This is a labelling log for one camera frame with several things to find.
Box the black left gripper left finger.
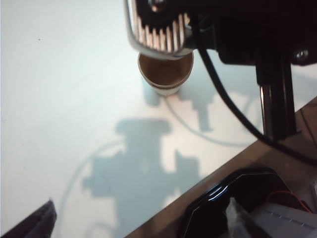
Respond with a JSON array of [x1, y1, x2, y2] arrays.
[[0, 197, 58, 238]]

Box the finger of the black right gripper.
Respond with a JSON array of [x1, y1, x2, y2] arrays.
[[135, 0, 192, 52]]

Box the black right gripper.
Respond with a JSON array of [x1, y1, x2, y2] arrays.
[[190, 0, 317, 66]]

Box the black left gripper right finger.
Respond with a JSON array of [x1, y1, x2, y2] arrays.
[[224, 197, 254, 238]]

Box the plain brown paper cup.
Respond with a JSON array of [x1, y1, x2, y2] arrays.
[[137, 51, 194, 87]]

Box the black bin with plastic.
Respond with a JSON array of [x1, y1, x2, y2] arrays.
[[177, 167, 313, 238]]

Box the grey box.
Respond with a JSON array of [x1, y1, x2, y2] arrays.
[[245, 202, 317, 238]]

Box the black grooved metal bar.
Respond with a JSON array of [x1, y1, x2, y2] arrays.
[[256, 61, 297, 141]]

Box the thin red wire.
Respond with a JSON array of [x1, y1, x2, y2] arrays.
[[266, 190, 313, 214]]

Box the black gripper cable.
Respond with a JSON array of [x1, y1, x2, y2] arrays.
[[192, 14, 317, 166]]

